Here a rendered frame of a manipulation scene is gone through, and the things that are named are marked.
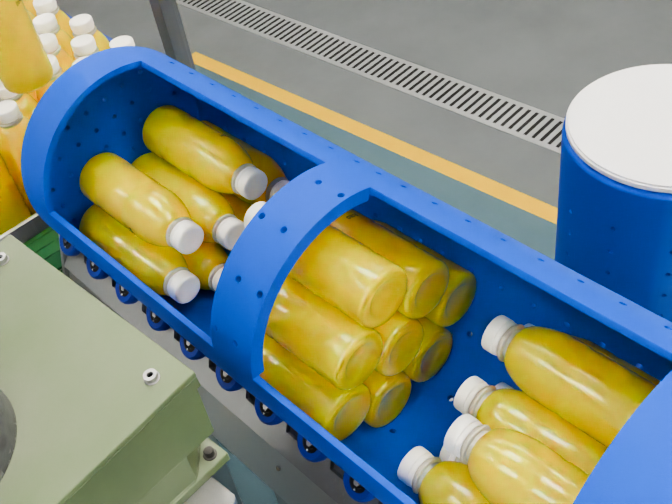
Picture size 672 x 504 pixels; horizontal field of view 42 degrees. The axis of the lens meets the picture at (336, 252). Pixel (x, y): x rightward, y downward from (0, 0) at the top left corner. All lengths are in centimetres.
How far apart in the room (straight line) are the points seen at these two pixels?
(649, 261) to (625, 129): 18
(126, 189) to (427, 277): 41
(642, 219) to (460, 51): 222
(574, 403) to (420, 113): 231
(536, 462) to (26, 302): 46
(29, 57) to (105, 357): 61
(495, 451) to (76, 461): 35
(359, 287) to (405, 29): 272
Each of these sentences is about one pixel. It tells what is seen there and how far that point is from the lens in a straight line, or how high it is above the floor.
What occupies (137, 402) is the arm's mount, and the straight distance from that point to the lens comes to 69.
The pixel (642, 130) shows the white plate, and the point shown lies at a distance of 126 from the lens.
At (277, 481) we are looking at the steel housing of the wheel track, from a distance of 112.
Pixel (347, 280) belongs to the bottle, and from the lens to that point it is 85.
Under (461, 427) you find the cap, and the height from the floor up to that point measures 112.
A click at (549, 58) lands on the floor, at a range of 330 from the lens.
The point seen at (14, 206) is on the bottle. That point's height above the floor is 96.
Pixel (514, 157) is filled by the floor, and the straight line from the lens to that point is 285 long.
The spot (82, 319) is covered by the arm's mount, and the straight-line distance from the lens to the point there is 77.
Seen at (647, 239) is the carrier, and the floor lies 95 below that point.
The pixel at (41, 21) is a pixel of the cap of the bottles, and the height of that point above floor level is 110.
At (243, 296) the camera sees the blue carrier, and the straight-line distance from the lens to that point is 86.
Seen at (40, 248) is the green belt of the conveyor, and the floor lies 90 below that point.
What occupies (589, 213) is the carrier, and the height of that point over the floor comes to 95.
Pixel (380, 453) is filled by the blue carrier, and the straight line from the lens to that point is 97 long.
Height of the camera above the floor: 179
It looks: 44 degrees down
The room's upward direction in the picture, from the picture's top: 11 degrees counter-clockwise
